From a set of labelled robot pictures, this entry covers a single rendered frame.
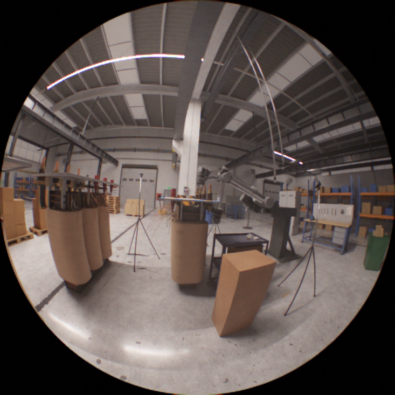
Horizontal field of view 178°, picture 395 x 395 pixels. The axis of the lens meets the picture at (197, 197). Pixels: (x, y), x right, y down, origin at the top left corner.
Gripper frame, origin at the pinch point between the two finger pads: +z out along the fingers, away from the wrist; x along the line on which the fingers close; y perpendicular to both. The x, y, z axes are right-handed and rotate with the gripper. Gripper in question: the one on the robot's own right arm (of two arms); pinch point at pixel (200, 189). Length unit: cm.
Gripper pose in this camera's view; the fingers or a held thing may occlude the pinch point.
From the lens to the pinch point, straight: 215.1
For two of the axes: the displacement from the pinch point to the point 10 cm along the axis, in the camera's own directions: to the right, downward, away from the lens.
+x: -9.2, -0.5, 4.0
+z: -0.6, 10.0, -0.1
